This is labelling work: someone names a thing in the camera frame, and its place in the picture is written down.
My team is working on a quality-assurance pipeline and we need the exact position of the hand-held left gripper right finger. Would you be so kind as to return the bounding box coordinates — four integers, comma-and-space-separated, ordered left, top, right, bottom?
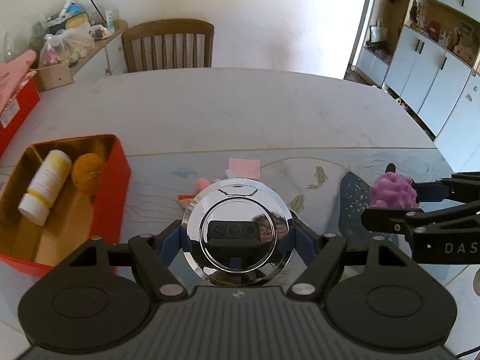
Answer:
287, 217, 413, 301

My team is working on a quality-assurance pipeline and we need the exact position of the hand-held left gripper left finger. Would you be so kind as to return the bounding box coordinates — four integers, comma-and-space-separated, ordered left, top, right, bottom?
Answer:
56, 219, 189, 301

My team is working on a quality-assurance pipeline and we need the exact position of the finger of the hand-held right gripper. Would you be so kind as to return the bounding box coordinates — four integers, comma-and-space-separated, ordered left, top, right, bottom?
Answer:
409, 172, 480, 204
361, 199, 480, 244

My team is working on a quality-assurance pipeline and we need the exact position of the purple rubber toy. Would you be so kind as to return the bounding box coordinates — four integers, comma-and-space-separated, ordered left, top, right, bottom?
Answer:
368, 163, 419, 209

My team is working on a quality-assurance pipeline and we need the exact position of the round chrome lid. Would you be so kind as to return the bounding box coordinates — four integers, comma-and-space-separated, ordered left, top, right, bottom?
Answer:
181, 179, 294, 286

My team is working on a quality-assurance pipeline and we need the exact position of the red metal tin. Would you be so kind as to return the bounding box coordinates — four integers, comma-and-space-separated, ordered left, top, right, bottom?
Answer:
0, 133, 132, 279

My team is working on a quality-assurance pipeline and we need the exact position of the fish print table mat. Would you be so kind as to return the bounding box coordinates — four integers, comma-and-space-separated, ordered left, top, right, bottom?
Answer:
0, 145, 480, 360

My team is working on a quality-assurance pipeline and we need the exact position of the pink sticky note pad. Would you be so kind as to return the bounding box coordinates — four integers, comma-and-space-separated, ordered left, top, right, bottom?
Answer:
228, 158, 261, 180

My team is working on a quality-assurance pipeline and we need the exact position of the orange yarn ball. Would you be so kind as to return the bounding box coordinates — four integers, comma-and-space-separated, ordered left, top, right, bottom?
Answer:
71, 153, 106, 196

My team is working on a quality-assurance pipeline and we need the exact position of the white cabinet unit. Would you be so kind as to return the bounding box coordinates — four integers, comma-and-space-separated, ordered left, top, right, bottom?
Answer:
354, 0, 480, 173

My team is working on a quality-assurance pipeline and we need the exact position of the white yellow bottle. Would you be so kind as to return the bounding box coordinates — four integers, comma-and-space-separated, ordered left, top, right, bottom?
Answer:
17, 149, 73, 227

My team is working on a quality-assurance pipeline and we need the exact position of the white tote bag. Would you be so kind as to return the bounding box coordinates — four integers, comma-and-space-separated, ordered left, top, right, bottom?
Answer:
369, 18, 389, 44

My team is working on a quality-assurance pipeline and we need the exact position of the brown wooden chair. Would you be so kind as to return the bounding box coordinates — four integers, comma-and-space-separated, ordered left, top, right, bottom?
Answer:
121, 19, 215, 73

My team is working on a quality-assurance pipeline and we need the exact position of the red cardboard box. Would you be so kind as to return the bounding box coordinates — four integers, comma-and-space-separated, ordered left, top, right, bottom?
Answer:
0, 79, 41, 157

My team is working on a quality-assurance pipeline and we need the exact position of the wooden top sideboard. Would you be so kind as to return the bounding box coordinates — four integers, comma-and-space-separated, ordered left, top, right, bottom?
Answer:
69, 20, 130, 82

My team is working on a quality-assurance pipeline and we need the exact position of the black white small pouch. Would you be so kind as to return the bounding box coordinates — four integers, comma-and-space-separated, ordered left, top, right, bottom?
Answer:
90, 24, 114, 41

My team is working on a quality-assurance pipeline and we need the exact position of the clear plastic bag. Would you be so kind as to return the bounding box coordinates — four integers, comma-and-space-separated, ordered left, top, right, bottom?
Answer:
39, 22, 95, 69

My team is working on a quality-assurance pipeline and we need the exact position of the green yellow case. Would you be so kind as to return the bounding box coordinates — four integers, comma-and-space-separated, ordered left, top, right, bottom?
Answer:
47, 3, 91, 35

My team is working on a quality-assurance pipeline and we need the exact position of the black stick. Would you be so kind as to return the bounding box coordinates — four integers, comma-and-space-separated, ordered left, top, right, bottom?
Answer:
87, 0, 107, 23

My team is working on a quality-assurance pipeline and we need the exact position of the glass bowl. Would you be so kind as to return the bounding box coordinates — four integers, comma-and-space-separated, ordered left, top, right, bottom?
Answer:
3, 13, 49, 62

